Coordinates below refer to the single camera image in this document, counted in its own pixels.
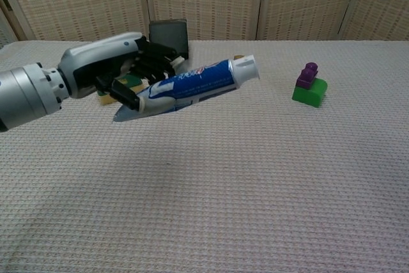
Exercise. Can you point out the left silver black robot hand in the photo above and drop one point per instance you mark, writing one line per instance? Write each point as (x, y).
(96, 59)

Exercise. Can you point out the blue white toothpaste tube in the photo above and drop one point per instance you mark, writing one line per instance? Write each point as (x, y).
(204, 81)

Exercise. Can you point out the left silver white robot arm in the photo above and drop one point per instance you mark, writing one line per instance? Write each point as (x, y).
(25, 94)

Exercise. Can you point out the green yellow scrub sponge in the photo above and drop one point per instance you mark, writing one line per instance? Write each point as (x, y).
(135, 83)

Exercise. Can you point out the beige woven folding screen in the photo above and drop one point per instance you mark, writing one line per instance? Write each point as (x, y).
(96, 1)

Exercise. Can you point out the black cardboard box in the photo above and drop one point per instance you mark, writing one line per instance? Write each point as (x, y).
(169, 33)

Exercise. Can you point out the purple toy brick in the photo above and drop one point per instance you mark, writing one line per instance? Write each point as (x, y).
(307, 76)

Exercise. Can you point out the gold padlock long shackle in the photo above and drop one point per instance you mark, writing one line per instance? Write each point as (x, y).
(238, 57)

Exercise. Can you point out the green toy brick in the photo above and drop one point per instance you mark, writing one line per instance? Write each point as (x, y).
(311, 95)

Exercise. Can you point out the beige woven tablecloth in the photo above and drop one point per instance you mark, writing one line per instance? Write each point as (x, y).
(204, 206)

